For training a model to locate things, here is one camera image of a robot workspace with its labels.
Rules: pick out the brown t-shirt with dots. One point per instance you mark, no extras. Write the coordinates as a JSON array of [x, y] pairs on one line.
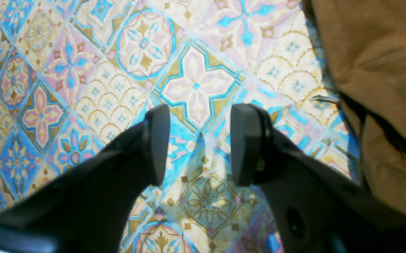
[[365, 46]]

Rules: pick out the patterned tablecloth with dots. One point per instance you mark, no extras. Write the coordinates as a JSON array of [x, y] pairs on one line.
[[76, 73]]

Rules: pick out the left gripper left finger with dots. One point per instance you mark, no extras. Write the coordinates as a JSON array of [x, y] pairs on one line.
[[85, 210]]

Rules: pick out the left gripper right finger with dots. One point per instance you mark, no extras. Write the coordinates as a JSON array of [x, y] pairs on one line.
[[316, 209]]

